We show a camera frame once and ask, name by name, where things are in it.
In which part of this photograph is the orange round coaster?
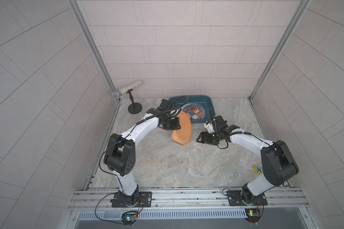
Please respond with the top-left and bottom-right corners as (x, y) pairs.
(171, 112), (192, 145)

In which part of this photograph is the blue toast cartoon coaster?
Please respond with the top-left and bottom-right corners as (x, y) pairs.
(182, 103), (205, 120)

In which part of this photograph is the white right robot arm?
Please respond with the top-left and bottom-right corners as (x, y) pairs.
(196, 115), (299, 205)

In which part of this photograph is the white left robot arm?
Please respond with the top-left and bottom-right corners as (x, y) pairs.
(103, 95), (188, 206)

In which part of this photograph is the teal plastic storage box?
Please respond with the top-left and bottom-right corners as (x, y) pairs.
(181, 95), (216, 124)

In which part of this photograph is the black microphone stand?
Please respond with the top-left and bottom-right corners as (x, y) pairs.
(127, 89), (142, 114)

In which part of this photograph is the small yellow sticker coaster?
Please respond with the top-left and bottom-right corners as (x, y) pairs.
(253, 164), (263, 174)

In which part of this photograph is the glitter microphone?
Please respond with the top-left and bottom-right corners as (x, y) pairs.
(112, 80), (142, 99)

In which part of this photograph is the right green circuit board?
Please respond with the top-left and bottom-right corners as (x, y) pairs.
(245, 209), (261, 223)

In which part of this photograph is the green circuit board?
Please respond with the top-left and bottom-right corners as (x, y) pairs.
(245, 209), (261, 223)
(121, 210), (138, 226)

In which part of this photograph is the left green circuit board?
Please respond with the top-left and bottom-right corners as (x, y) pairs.
(121, 210), (138, 226)

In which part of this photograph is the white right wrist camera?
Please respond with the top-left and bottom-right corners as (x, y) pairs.
(204, 121), (216, 134)

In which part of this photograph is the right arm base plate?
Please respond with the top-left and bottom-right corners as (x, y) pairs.
(224, 190), (268, 206)

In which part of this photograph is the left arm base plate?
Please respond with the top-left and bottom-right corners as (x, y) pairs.
(110, 191), (153, 208)

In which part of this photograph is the aluminium front rail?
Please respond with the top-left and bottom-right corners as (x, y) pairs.
(67, 187), (312, 221)

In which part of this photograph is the left aluminium corner post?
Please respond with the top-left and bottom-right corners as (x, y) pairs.
(68, 0), (116, 92)

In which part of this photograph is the aluminium corner frame post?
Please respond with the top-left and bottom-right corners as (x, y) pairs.
(248, 0), (311, 103)

